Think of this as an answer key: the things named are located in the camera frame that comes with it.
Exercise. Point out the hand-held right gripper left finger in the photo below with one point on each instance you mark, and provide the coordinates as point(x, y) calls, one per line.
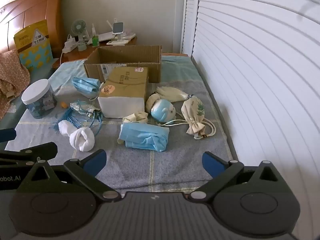
point(96, 160)

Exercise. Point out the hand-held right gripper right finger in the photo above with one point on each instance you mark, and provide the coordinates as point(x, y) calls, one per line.
point(212, 165)

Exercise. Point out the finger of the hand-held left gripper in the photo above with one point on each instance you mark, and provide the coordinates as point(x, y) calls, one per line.
point(37, 151)
point(7, 135)

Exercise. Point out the blue face mask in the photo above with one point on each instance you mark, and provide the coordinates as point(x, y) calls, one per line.
point(145, 135)

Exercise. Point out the knotted beige cloth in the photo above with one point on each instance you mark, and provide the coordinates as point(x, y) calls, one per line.
point(136, 117)

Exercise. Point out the blue and white plush toy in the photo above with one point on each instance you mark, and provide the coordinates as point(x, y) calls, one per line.
point(162, 110)

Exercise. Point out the cardboard box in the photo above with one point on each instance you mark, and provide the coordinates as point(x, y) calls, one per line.
point(125, 55)

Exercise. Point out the rolled white sock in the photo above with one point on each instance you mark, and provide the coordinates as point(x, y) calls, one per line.
point(82, 137)

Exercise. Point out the clear jar with white lid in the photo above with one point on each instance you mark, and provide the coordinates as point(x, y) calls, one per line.
point(37, 100)

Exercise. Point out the checked grey blue blanket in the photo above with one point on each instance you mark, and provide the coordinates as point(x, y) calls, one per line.
point(162, 170)

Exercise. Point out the brown floral cloth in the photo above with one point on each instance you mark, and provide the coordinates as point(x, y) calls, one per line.
point(12, 72)

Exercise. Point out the blue face mask packet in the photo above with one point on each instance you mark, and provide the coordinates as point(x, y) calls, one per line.
point(85, 85)

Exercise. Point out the brown tissue pack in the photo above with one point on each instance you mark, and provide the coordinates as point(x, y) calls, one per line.
point(125, 85)

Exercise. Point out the cream tassel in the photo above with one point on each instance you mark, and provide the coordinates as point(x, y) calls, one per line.
point(172, 93)

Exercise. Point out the yellow snack bag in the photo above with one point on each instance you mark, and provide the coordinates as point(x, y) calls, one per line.
point(32, 42)

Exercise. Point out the wooden nightstand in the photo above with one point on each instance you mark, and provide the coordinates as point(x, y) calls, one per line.
point(75, 55)

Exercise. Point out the white power strip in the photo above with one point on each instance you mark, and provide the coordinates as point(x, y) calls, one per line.
point(68, 45)

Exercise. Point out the pale green cup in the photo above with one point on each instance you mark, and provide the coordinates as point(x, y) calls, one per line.
point(81, 46)

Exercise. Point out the white louvered door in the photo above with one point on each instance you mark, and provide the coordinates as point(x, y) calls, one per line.
point(250, 55)

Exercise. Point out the green spray bottle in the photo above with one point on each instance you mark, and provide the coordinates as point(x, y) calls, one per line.
point(95, 41)

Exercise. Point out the small desk fan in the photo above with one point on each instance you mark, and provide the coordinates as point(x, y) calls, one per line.
point(78, 27)

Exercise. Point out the white stand with screen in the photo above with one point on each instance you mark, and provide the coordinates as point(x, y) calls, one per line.
point(116, 28)

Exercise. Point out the wooden headboard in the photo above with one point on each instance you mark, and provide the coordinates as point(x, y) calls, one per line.
point(37, 5)

